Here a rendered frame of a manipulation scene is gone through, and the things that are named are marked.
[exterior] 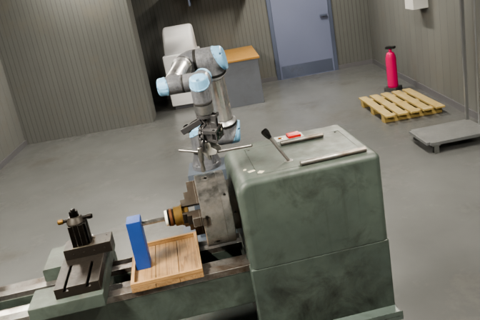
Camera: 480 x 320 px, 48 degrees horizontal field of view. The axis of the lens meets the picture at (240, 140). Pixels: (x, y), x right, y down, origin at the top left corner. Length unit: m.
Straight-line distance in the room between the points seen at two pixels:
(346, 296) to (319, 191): 0.51
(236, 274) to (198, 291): 0.17
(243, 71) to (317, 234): 6.38
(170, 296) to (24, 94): 6.93
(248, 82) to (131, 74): 1.81
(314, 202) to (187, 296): 0.67
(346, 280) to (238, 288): 0.46
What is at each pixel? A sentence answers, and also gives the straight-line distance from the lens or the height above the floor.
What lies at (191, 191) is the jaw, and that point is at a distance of 2.39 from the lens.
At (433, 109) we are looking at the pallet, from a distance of 6.99.
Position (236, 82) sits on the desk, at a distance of 8.53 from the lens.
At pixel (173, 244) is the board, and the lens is 2.60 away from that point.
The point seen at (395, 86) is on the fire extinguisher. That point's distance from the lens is 8.25.
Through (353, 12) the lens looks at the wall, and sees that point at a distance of 10.23.
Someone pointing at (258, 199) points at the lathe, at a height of 1.17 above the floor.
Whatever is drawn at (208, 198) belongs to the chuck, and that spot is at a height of 1.18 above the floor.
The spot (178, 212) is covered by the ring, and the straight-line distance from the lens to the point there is 2.35.
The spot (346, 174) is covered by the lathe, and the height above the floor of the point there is 1.19.
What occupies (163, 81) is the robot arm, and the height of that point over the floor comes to 1.67.
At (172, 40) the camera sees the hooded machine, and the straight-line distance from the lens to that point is 9.13.
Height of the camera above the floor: 2.04
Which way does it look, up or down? 17 degrees down
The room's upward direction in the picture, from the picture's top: 10 degrees counter-clockwise
